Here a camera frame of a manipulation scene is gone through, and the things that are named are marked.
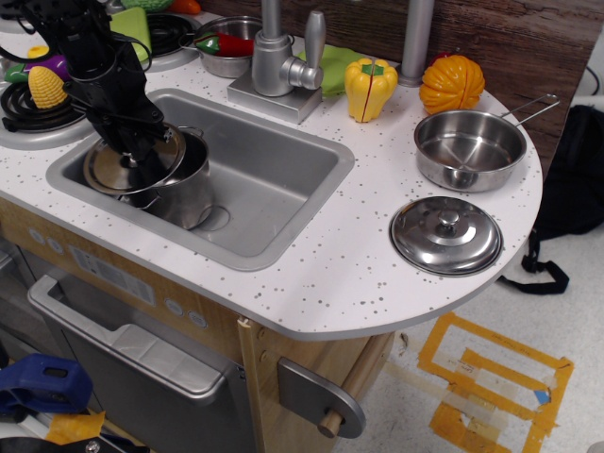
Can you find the grey toy oven door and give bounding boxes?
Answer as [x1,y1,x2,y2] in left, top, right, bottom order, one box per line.
[28,276,255,452]

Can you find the yellow toy bell pepper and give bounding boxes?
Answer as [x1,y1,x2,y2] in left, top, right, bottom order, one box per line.
[344,58,398,123]

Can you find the wooden towel rod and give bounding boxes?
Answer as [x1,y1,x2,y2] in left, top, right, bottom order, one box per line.
[317,334,392,438]

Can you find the orange toy vegetable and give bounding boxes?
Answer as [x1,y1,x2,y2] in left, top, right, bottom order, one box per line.
[167,0,202,15]

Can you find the purple toy eggplant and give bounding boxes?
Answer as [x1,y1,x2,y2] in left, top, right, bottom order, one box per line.
[4,55,71,83]

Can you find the large steel lid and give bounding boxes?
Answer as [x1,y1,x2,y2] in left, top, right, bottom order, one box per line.
[390,196,503,277]

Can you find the black backpack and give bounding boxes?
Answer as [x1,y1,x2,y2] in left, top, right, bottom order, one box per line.
[499,105,603,295]

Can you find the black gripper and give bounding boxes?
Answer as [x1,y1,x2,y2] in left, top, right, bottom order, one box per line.
[65,65,166,165]

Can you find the black stove burner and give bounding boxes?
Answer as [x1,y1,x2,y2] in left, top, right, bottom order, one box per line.
[147,13,194,57]
[1,82,85,133]

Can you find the small steel pot lid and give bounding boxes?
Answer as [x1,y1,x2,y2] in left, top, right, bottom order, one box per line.
[83,124,186,195]

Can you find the grey metal pole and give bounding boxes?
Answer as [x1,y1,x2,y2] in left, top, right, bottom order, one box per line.
[397,0,435,87]

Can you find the blue clamp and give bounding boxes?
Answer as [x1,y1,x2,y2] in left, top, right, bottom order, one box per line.
[1,353,93,414]

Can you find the steel frying pan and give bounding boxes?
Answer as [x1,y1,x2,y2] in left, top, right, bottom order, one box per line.
[413,94,560,193]

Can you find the silver toy faucet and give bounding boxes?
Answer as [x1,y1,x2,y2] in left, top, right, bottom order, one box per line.
[227,0,327,125]

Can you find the green cloth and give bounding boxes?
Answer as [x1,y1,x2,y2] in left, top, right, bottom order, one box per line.
[320,45,362,97]

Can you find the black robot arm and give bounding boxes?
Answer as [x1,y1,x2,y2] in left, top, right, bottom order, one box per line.
[1,1,167,162]

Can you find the black front stove burner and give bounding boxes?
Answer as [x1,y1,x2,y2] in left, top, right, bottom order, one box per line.
[1,82,85,133]

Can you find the orange toy pumpkin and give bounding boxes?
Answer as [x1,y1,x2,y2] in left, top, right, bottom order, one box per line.
[419,54,485,114]

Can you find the green toy vegetable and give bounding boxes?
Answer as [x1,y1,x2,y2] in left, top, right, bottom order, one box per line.
[121,0,173,13]

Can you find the yellow toy corn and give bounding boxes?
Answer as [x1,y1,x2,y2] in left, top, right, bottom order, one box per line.
[28,66,67,109]

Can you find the yellow tape on floor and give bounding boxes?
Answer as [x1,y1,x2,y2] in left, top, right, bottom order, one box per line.
[417,313,575,452]

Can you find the small steel pot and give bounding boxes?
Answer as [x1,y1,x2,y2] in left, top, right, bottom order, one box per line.
[181,16,262,78]

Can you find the steel pot in sink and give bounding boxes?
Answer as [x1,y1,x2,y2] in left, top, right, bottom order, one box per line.
[117,126,213,229]

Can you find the grey toy sink basin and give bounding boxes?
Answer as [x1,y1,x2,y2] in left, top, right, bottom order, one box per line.
[46,89,354,271]

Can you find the black rear stove burner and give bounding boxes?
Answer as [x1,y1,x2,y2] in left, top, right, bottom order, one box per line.
[147,13,194,57]

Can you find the red toy chili pepper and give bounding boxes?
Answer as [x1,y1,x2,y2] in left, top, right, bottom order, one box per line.
[193,32,254,58]

